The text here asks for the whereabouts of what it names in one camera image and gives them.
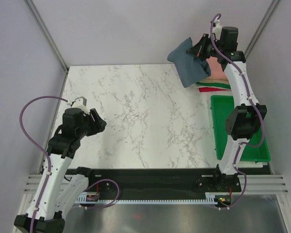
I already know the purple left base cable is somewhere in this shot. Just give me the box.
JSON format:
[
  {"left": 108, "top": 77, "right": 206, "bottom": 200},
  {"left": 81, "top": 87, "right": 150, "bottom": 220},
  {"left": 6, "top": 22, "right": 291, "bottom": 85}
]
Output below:
[{"left": 79, "top": 179, "right": 121, "bottom": 210}]

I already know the folded red t-shirt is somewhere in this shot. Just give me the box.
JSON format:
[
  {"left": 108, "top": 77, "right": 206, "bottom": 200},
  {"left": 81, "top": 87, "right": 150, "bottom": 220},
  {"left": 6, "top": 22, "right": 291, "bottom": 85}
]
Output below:
[{"left": 198, "top": 86, "right": 230, "bottom": 93}]

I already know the left aluminium frame post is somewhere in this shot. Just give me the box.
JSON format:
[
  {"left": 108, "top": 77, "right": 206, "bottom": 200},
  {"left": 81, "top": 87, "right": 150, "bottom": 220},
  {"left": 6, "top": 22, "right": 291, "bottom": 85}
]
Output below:
[{"left": 24, "top": 0, "right": 69, "bottom": 74}]

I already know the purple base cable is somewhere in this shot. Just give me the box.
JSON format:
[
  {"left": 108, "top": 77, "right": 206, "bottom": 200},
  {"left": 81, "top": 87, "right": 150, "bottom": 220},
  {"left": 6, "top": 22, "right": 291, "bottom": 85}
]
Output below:
[
  {"left": 214, "top": 169, "right": 247, "bottom": 211},
  {"left": 79, "top": 179, "right": 121, "bottom": 210}
]

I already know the aluminium frame post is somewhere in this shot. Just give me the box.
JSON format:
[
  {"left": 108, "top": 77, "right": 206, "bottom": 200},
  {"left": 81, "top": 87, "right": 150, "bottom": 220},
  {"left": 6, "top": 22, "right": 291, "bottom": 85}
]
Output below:
[
  {"left": 24, "top": 0, "right": 69, "bottom": 74},
  {"left": 240, "top": 0, "right": 282, "bottom": 66}
]

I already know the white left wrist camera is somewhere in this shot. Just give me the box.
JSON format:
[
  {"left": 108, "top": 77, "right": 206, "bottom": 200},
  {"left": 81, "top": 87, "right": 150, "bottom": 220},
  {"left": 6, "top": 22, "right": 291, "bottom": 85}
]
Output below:
[{"left": 67, "top": 96, "right": 90, "bottom": 115}]

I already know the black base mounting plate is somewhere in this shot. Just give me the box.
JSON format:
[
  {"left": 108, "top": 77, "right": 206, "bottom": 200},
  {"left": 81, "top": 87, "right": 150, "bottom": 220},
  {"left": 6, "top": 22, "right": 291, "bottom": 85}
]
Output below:
[{"left": 66, "top": 167, "right": 242, "bottom": 193}]

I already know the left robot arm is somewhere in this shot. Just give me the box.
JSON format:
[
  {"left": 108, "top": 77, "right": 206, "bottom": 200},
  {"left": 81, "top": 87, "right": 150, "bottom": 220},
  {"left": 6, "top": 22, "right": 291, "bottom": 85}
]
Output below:
[{"left": 14, "top": 108, "right": 107, "bottom": 233}]

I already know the folded beige t-shirt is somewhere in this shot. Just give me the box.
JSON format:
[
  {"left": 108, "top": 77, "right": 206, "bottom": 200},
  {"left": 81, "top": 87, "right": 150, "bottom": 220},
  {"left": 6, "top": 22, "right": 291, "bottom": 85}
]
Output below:
[{"left": 200, "top": 78, "right": 229, "bottom": 84}]

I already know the white slotted cable duct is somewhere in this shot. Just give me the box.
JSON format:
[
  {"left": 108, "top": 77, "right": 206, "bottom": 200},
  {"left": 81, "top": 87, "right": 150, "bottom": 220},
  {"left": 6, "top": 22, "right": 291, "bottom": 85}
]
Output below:
[{"left": 75, "top": 190, "right": 217, "bottom": 204}]

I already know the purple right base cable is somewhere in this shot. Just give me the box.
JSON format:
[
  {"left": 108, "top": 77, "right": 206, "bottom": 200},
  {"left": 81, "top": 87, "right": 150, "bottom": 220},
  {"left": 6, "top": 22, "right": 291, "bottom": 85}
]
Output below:
[{"left": 214, "top": 169, "right": 247, "bottom": 211}]

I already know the folded salmon pink t-shirt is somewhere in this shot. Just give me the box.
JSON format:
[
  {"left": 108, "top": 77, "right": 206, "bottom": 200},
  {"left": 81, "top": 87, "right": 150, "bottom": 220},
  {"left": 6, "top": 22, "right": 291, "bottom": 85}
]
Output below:
[{"left": 207, "top": 57, "right": 227, "bottom": 80}]

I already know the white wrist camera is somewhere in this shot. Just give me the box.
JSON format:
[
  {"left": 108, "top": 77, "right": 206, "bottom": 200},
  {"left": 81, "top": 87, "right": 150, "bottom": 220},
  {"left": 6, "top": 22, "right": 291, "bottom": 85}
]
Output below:
[
  {"left": 67, "top": 96, "right": 90, "bottom": 115},
  {"left": 210, "top": 19, "right": 222, "bottom": 40}
]

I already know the green plastic tray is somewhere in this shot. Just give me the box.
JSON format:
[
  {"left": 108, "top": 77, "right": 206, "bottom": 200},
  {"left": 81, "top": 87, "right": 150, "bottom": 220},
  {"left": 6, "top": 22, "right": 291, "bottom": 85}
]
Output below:
[{"left": 210, "top": 95, "right": 271, "bottom": 163}]

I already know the blue-grey t-shirt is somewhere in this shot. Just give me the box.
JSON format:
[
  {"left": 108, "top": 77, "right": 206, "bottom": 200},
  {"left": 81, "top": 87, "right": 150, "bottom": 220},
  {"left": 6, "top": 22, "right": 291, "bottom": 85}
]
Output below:
[{"left": 167, "top": 37, "right": 211, "bottom": 88}]

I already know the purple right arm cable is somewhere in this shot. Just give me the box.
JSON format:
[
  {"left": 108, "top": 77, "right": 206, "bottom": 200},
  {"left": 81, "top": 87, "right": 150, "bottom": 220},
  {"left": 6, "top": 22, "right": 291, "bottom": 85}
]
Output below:
[{"left": 209, "top": 13, "right": 266, "bottom": 175}]

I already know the right aluminium frame post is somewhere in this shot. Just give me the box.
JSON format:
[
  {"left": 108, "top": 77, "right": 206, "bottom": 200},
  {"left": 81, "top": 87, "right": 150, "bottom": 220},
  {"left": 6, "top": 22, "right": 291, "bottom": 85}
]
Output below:
[{"left": 240, "top": 0, "right": 282, "bottom": 66}]

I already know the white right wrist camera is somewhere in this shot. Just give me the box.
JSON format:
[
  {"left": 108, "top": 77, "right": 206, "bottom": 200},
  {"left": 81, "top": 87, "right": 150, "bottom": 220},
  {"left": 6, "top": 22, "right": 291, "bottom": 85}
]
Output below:
[{"left": 210, "top": 19, "right": 222, "bottom": 40}]

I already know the folded green t-shirt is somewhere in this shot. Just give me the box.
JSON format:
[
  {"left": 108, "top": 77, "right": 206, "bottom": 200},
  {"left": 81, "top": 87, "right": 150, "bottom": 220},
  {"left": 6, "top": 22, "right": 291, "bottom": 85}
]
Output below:
[{"left": 196, "top": 82, "right": 231, "bottom": 90}]

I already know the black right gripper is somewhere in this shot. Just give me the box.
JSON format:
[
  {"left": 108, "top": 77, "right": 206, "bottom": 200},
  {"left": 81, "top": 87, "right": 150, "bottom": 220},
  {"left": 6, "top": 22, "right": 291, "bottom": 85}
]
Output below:
[{"left": 187, "top": 34, "right": 223, "bottom": 60}]

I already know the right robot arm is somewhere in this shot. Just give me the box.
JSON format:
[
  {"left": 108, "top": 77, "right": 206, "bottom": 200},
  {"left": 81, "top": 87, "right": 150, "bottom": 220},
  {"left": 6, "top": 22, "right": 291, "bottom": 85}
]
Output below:
[{"left": 186, "top": 23, "right": 267, "bottom": 191}]

